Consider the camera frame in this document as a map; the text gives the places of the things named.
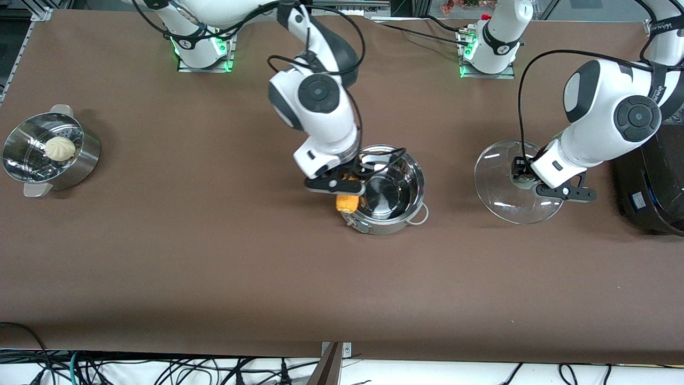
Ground glass lid with copper knob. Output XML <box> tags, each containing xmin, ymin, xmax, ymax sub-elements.
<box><xmin>474</xmin><ymin>140</ymin><xmax>567</xmax><ymax>225</ymax></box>

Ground yellow corn cob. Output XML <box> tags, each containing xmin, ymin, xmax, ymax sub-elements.
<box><xmin>336</xmin><ymin>171</ymin><xmax>360</xmax><ymax>213</ymax></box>

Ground steel steamer pot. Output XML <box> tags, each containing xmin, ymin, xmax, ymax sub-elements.
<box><xmin>3</xmin><ymin>104</ymin><xmax>101</xmax><ymax>197</ymax></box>

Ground black rice cooker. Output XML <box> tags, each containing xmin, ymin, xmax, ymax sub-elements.
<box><xmin>613</xmin><ymin>124</ymin><xmax>684</xmax><ymax>237</ymax></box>

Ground brown table cover sheet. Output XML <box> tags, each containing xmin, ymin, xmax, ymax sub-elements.
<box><xmin>0</xmin><ymin>8</ymin><xmax>684</xmax><ymax>365</ymax></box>

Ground grey metal box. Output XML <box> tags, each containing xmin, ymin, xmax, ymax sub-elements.
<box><xmin>312</xmin><ymin>0</ymin><xmax>391</xmax><ymax>14</ymax></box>

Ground white steamed bun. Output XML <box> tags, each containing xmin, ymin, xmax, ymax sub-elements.
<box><xmin>44</xmin><ymin>136</ymin><xmax>76</xmax><ymax>162</ymax></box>

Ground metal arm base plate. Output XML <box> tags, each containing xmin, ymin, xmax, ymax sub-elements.
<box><xmin>460</xmin><ymin>29</ymin><xmax>516</xmax><ymax>80</ymax></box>
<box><xmin>177</xmin><ymin>32</ymin><xmax>235</xmax><ymax>73</ymax></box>

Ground steel pot pale green handles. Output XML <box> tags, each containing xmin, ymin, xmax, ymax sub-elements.
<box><xmin>342</xmin><ymin>144</ymin><xmax>430</xmax><ymax>236</ymax></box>

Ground black arm base cable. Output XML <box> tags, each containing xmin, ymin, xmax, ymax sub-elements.
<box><xmin>371</xmin><ymin>20</ymin><xmax>465</xmax><ymax>49</ymax></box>
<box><xmin>422</xmin><ymin>15</ymin><xmax>467</xmax><ymax>35</ymax></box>

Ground metal table edge bracket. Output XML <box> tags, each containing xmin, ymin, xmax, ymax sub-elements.
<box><xmin>320</xmin><ymin>341</ymin><xmax>352</xmax><ymax>385</ymax></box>

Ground aluminium frame profile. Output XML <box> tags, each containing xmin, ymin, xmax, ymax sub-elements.
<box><xmin>0</xmin><ymin>32</ymin><xmax>27</xmax><ymax>103</ymax></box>

